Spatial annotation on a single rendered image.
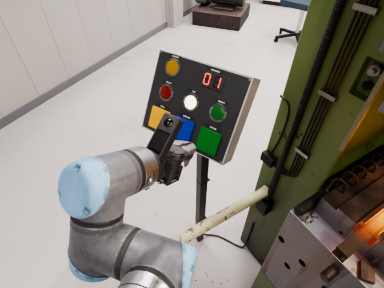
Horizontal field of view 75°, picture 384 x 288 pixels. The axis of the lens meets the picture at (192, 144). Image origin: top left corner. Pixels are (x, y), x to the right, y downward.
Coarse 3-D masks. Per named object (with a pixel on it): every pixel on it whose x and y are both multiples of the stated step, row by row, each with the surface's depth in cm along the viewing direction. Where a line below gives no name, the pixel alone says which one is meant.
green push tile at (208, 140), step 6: (204, 132) 79; (210, 132) 78; (216, 132) 78; (198, 138) 80; (204, 138) 80; (210, 138) 78; (216, 138) 77; (198, 144) 81; (204, 144) 80; (210, 144) 79; (216, 144) 78; (204, 150) 80; (210, 150) 79; (216, 150) 78
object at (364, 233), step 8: (376, 216) 61; (360, 224) 59; (368, 224) 59; (376, 224) 59; (360, 232) 57; (368, 232) 57; (376, 232) 58; (352, 240) 56; (360, 240) 56; (368, 240) 56; (376, 240) 56; (336, 248) 55; (344, 248) 55; (352, 248) 55; (336, 256) 56; (344, 256) 54
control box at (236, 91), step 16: (160, 64) 84; (192, 64) 79; (208, 64) 76; (160, 80) 85; (176, 80) 82; (192, 80) 79; (208, 80) 77; (224, 80) 74; (240, 80) 72; (256, 80) 73; (160, 96) 86; (176, 96) 83; (208, 96) 78; (224, 96) 75; (240, 96) 73; (176, 112) 84; (192, 112) 81; (208, 112) 78; (240, 112) 73; (208, 128) 79; (224, 128) 77; (240, 128) 79; (224, 144) 77; (224, 160) 78
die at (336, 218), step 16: (368, 176) 73; (336, 192) 69; (352, 192) 69; (368, 192) 68; (320, 208) 70; (336, 208) 66; (352, 208) 64; (368, 208) 64; (336, 224) 67; (352, 224) 62; (368, 256) 62
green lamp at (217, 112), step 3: (213, 108) 77; (216, 108) 76; (219, 108) 76; (222, 108) 76; (213, 111) 77; (216, 111) 77; (219, 111) 76; (222, 111) 76; (213, 114) 77; (216, 114) 77; (219, 114) 76; (222, 114) 76; (213, 117) 77; (216, 117) 77; (219, 117) 76; (222, 117) 76
